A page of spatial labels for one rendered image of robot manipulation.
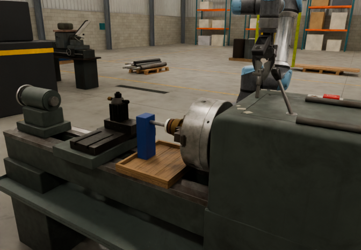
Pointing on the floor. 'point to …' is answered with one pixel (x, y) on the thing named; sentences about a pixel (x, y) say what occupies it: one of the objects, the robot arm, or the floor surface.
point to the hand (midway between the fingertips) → (261, 79)
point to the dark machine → (21, 57)
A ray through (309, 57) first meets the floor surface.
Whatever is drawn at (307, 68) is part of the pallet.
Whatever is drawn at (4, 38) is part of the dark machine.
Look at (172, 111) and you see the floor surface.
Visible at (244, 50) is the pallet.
